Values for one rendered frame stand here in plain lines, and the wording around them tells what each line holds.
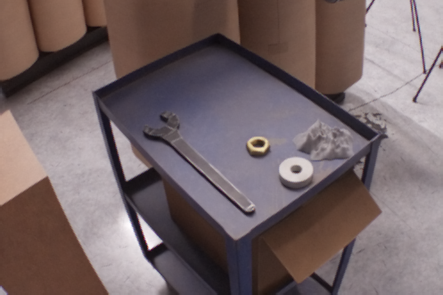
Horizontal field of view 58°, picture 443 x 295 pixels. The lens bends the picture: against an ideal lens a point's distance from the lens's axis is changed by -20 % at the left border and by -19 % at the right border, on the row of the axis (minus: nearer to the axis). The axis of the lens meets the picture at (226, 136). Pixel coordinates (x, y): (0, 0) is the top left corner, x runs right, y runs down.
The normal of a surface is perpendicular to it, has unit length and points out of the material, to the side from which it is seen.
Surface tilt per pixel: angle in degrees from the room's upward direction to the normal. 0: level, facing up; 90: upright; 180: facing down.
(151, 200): 0
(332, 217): 26
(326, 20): 90
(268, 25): 90
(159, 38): 90
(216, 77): 0
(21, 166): 0
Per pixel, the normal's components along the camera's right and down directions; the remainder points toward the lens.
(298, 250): 0.22, -0.46
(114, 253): -0.06, -0.75
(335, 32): 0.07, 0.65
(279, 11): 0.36, 0.60
